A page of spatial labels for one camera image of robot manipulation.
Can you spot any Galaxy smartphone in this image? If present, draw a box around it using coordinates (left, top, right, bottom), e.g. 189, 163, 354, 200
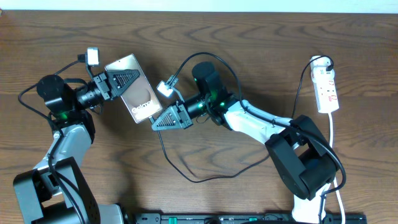
105, 54, 162, 123

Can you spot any black charger cable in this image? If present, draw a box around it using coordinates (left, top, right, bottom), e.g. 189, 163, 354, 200
148, 55, 335, 184

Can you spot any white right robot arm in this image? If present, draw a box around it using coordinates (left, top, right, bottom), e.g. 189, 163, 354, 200
151, 62, 344, 223

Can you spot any white power strip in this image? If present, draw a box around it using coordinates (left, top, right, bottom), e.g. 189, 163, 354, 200
310, 55, 339, 114

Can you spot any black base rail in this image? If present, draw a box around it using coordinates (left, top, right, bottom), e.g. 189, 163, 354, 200
129, 211, 368, 224

